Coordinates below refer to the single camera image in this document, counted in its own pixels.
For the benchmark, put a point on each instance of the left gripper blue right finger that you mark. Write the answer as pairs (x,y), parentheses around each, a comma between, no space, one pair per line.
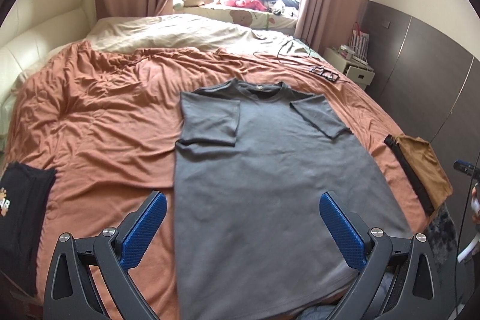
(415,291)

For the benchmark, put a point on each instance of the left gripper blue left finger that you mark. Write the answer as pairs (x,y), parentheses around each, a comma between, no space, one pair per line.
(71,291)

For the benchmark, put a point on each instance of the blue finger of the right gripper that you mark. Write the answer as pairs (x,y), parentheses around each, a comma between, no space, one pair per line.
(467,168)

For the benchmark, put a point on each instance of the grey t-shirt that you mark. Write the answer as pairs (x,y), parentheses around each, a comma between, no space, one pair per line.
(251,164)

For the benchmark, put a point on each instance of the person's right hand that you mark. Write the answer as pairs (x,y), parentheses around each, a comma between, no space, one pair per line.
(475,203)

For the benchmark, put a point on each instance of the folded black garment under brown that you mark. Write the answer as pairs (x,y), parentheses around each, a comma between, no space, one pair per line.
(413,179)

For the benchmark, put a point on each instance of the black folded printed shirt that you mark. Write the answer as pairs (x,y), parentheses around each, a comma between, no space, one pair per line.
(24,194)

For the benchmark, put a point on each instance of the white bedside table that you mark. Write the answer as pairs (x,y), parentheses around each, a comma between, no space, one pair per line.
(362,75)

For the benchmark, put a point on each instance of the orange-brown bed blanket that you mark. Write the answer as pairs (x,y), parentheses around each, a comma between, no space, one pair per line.
(111,133)

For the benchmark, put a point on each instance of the striped gift bag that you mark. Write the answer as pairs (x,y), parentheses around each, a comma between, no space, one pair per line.
(359,42)

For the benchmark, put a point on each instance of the beige bed sheet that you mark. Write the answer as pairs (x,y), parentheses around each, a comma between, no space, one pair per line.
(117,39)

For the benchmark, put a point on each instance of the bear-print window cushion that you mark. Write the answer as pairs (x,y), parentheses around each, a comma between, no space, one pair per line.
(259,20)

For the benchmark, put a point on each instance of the cream padded headboard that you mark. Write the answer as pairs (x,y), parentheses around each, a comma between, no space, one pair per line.
(33,28)

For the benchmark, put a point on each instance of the pink plush on sill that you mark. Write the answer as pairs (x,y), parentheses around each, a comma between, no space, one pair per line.
(247,4)

